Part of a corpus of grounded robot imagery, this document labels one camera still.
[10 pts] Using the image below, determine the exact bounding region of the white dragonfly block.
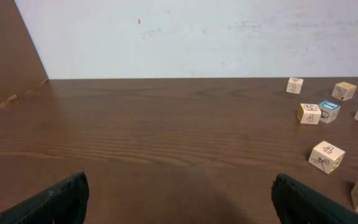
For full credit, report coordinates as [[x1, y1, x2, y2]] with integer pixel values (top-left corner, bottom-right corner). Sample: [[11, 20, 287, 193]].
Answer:
[[308, 141, 346, 174]]

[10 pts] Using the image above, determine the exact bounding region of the blue top block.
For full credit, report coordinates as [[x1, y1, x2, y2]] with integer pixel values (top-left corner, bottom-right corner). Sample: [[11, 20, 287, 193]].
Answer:
[[318, 100, 341, 123]]

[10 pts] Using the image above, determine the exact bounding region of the white block top left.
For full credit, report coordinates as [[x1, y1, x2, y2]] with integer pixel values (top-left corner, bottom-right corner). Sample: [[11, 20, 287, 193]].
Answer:
[[286, 77, 303, 95]]

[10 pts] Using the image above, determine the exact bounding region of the white block number four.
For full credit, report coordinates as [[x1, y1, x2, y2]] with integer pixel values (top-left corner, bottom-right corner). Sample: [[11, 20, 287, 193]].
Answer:
[[297, 103, 321, 124]]

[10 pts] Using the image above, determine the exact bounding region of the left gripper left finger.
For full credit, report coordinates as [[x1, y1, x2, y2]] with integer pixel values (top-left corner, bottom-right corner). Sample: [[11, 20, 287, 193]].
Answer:
[[0, 172, 90, 224]]

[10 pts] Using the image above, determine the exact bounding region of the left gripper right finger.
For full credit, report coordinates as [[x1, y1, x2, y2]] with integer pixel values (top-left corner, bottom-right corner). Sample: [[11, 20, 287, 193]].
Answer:
[[271, 174, 358, 224]]

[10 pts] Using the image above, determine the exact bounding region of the yellow top block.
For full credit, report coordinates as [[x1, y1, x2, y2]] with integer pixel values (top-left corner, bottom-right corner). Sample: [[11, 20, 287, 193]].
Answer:
[[331, 82, 357, 101]]

